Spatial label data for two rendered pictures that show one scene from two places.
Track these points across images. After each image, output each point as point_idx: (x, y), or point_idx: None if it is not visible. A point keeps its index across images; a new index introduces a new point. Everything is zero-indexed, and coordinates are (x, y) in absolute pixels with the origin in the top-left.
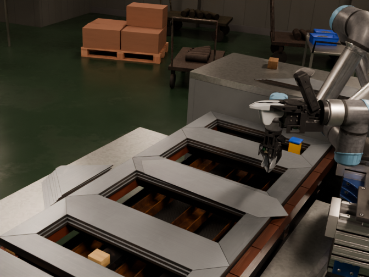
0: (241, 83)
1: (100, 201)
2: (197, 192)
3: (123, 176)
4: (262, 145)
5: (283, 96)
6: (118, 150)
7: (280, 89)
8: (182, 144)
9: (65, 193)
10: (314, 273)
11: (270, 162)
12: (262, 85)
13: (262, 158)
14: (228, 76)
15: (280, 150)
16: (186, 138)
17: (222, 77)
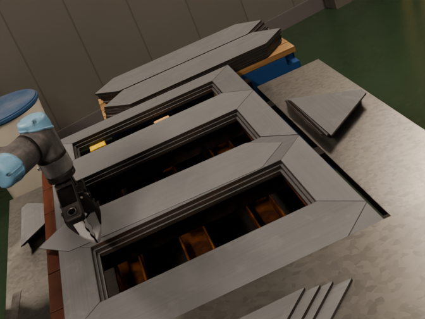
0: (342, 240)
1: (221, 111)
2: (160, 181)
3: (254, 125)
4: (76, 181)
5: (21, 120)
6: (406, 153)
7: (227, 311)
8: (307, 197)
9: (292, 102)
10: (14, 303)
11: (86, 228)
12: (292, 281)
13: (159, 281)
14: (422, 228)
15: (62, 213)
16: (315, 199)
17: (424, 212)
